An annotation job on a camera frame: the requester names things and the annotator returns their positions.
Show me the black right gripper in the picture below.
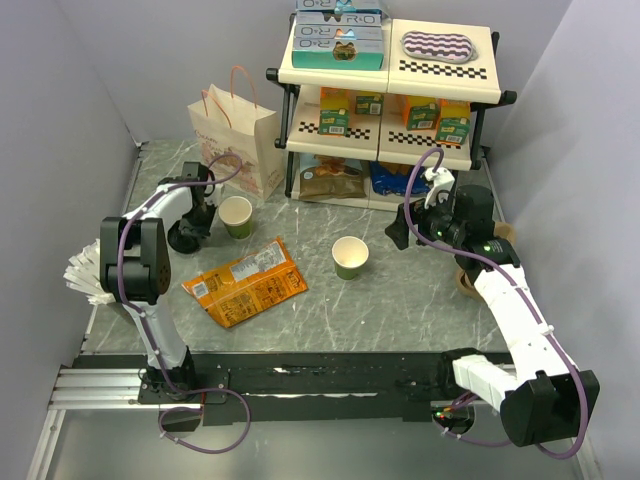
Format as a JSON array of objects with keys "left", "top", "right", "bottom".
[{"left": 384, "top": 187, "right": 466, "bottom": 250}]

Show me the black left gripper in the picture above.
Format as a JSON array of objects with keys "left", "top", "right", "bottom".
[{"left": 180, "top": 199, "right": 218, "bottom": 244}]

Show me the green paper coffee cup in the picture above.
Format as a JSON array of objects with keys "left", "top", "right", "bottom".
[
  {"left": 218, "top": 196, "right": 253, "bottom": 240},
  {"left": 331, "top": 236, "right": 369, "bottom": 280}
]

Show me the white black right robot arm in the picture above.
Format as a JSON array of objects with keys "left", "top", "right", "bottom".
[{"left": 385, "top": 185, "right": 600, "bottom": 447}]

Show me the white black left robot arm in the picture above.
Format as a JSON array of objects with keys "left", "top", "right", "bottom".
[{"left": 99, "top": 162, "right": 220, "bottom": 402}]

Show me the black plastic cup lid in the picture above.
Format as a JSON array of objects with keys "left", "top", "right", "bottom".
[{"left": 167, "top": 226, "right": 209, "bottom": 255}]

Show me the blue chips bag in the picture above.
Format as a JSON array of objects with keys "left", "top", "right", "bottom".
[{"left": 369, "top": 161, "right": 430, "bottom": 196}]

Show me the orange chips bag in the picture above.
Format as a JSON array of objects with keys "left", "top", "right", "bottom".
[{"left": 182, "top": 238, "right": 308, "bottom": 329}]

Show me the brown chips bag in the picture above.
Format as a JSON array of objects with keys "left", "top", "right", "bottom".
[{"left": 299, "top": 153, "right": 366, "bottom": 201}]

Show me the cream black three-tier shelf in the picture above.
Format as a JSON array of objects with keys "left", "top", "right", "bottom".
[{"left": 266, "top": 19, "right": 517, "bottom": 200}]

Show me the brown cardboard cup carrier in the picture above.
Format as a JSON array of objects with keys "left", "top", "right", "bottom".
[{"left": 453, "top": 221, "right": 518, "bottom": 301}]

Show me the white paper straws bundle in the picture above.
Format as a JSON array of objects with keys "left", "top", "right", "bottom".
[{"left": 63, "top": 239, "right": 115, "bottom": 306}]

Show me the white Cream Bear paper bag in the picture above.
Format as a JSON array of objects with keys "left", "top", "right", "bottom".
[{"left": 188, "top": 85, "right": 285, "bottom": 200}]

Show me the orange green snack box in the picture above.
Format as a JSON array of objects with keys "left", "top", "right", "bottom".
[
  {"left": 318, "top": 87, "right": 350, "bottom": 136},
  {"left": 435, "top": 99, "right": 471, "bottom": 146},
  {"left": 355, "top": 91, "right": 384, "bottom": 116},
  {"left": 397, "top": 95, "right": 440, "bottom": 131}
]

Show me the purple striped sleep mask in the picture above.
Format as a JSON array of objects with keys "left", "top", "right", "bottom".
[{"left": 401, "top": 30, "right": 477, "bottom": 65}]

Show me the teal R&O box stack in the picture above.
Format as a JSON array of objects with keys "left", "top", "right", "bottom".
[{"left": 291, "top": 0, "right": 388, "bottom": 71}]

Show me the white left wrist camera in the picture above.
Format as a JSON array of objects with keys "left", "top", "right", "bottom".
[{"left": 205, "top": 184, "right": 225, "bottom": 207}]

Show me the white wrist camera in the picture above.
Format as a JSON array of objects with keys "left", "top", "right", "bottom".
[
  {"left": 205, "top": 184, "right": 225, "bottom": 207},
  {"left": 423, "top": 167, "right": 455, "bottom": 208}
]

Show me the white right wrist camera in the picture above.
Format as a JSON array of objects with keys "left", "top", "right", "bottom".
[{"left": 423, "top": 167, "right": 455, "bottom": 208}]

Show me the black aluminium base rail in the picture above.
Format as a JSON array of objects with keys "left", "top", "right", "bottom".
[{"left": 49, "top": 349, "right": 525, "bottom": 426}]

